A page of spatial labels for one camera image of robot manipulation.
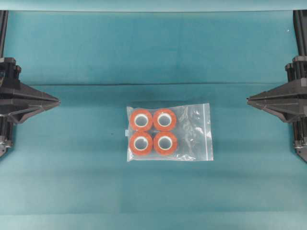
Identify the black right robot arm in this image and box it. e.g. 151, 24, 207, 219
247, 10, 307, 149

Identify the clear zip bag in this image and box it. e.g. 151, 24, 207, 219
126, 103, 213, 161

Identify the orange tape roll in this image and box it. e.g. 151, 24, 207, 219
130, 109, 153, 131
153, 108, 177, 131
129, 132, 153, 156
153, 131, 177, 155

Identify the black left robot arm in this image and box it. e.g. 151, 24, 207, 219
0, 11, 60, 149

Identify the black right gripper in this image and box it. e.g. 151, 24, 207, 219
247, 56, 307, 146

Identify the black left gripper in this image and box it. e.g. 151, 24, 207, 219
0, 57, 59, 144

